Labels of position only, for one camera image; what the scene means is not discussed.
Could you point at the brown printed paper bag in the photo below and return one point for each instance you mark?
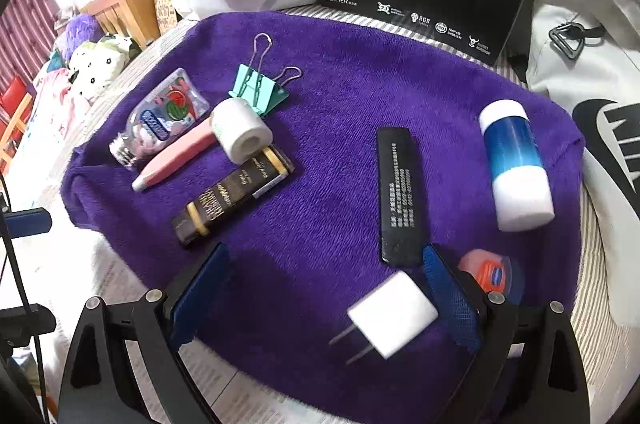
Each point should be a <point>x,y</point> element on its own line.
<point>165,7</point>

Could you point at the pink bedding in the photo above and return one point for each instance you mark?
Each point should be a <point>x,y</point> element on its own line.
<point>50,104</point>

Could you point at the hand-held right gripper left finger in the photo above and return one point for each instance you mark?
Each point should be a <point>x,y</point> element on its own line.
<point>200,299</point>

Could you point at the purple towel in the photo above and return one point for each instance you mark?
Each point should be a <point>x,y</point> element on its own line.
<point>325,129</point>

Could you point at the red striped curtain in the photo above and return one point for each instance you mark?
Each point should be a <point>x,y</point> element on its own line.
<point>27,19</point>

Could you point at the white tape roll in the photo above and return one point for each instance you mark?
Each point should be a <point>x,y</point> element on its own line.
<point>240,127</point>

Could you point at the white charger plug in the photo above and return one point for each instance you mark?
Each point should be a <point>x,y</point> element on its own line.
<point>395,314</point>

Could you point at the purple plush toy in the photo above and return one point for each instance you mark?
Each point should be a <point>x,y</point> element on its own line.
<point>80,32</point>

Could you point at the green binder clip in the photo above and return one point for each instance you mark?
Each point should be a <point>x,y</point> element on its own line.
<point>255,92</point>

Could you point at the black and gold cosmetic tube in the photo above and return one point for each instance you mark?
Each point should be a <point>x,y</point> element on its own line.
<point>225,199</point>

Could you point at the pink pen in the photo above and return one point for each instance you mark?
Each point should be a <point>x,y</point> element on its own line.
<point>175,154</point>

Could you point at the blue and white cylinder bottle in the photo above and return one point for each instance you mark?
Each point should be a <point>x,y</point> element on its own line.
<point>515,164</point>

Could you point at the clear candy bottle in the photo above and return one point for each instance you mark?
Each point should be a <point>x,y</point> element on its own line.
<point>160,119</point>

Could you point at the white flower print pillow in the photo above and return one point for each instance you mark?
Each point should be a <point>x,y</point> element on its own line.
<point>97,64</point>

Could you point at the small red jar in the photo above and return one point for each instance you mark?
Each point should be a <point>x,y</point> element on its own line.
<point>487,274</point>

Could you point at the newspaper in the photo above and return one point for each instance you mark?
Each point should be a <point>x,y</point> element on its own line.
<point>117,269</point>

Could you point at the grey sling bag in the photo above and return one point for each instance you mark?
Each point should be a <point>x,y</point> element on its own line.
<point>600,69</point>

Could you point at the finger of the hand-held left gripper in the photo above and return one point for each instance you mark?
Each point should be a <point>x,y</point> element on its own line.
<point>27,222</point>
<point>27,324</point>

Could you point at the red chair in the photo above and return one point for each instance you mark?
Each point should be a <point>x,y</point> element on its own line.
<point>15,104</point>

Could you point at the black plastic case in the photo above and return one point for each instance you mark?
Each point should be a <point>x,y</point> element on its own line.
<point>400,194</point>

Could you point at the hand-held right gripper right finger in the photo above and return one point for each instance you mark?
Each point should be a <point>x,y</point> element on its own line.
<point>450,304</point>

